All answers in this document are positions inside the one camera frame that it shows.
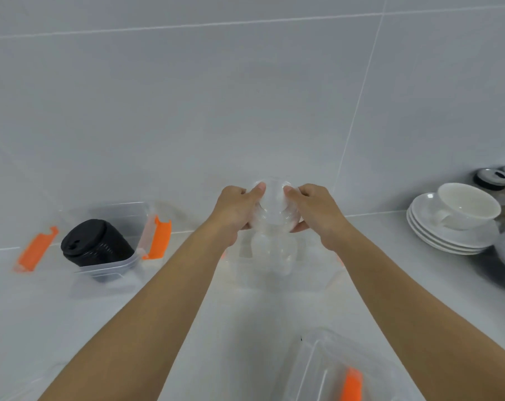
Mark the clear plastic cup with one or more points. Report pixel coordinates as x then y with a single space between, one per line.
274 206

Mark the clear storage box orange latches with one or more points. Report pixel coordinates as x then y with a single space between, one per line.
123 217

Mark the stack of clear plastic cups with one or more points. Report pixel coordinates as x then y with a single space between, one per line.
275 252

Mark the clear box lid orange latch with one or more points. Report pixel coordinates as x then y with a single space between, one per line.
315 371

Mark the person's left forearm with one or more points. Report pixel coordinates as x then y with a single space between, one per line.
152 313

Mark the person's right thumb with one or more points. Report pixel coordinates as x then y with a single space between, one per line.
290 193

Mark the stack of black cup lids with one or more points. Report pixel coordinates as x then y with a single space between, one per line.
95 246

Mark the person's left hand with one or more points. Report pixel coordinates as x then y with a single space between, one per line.
230 208

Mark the person's right forearm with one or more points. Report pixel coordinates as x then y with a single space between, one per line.
407 317

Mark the person's right hand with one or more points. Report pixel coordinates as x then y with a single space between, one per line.
319 212

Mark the person's left thumb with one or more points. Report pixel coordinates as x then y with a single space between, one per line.
257 190

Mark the clear plastic storage box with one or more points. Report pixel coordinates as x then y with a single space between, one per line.
319 267

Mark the white saucer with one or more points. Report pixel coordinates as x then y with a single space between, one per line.
424 212
419 235
428 245

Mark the white teacup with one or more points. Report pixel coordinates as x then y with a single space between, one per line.
470 206

